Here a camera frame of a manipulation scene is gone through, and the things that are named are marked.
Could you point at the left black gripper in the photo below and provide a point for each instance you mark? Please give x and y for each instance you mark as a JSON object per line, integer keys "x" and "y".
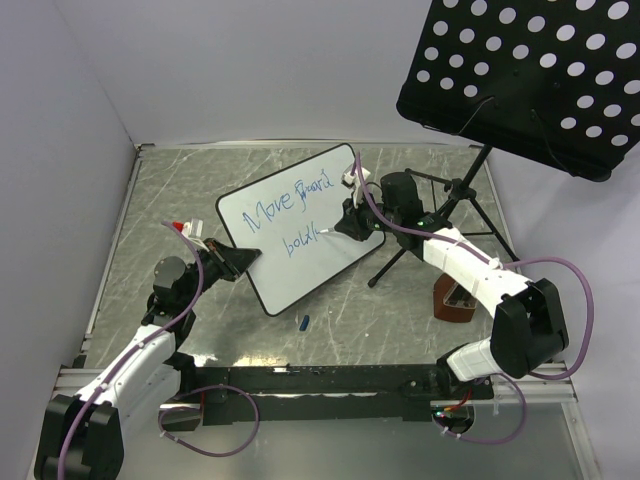
{"x": 239, "y": 259}

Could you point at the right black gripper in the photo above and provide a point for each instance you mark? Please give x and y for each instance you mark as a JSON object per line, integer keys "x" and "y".
{"x": 349, "y": 225}

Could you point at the white whiteboard black frame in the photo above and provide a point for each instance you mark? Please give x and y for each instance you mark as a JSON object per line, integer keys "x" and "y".
{"x": 286, "y": 216}

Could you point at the blue marker cap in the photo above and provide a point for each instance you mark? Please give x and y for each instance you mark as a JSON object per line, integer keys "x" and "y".
{"x": 304, "y": 323}

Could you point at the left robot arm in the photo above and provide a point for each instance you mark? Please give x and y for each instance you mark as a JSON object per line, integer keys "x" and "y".
{"x": 83, "y": 435}

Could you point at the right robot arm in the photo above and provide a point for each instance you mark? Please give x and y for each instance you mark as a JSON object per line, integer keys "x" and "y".
{"x": 528, "y": 321}

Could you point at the black perforated music stand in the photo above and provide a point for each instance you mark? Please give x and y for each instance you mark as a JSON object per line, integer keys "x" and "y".
{"x": 553, "y": 87}

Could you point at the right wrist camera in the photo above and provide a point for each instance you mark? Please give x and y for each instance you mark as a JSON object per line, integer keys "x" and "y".
{"x": 350, "y": 179}

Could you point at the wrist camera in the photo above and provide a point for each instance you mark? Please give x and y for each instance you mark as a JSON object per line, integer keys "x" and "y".
{"x": 350, "y": 179}
{"x": 191, "y": 228}

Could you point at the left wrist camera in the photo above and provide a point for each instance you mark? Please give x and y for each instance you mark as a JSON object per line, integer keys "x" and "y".
{"x": 191, "y": 228}

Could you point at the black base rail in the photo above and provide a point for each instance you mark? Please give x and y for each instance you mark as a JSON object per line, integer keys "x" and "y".
{"x": 227, "y": 395}

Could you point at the aluminium frame rail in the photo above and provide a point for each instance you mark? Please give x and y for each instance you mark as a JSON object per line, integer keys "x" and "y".
{"x": 534, "y": 390}

